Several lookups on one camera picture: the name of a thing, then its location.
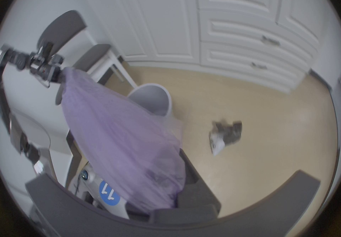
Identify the black cable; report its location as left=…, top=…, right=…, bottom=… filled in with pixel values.
left=72, top=175, right=83, bottom=196

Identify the white wardrobe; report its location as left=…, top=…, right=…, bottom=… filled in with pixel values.
left=69, top=0, right=320, bottom=94

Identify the black plastic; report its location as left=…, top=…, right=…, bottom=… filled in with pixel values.
left=214, top=121, right=243, bottom=146

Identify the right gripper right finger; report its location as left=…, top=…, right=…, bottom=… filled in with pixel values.
left=177, top=148, right=222, bottom=225

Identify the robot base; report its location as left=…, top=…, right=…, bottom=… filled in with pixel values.
left=8, top=108, right=131, bottom=220

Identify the purple plastic bag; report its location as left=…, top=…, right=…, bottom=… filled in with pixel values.
left=61, top=68, right=187, bottom=211

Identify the white chair grey seat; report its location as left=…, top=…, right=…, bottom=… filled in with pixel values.
left=37, top=10, right=139, bottom=90

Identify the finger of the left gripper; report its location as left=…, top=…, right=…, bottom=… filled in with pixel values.
left=55, top=82, right=66, bottom=106

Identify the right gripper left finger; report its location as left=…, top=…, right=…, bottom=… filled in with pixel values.
left=125, top=202, right=178, bottom=225

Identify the white trash bin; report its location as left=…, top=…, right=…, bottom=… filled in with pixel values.
left=127, top=83, right=172, bottom=126

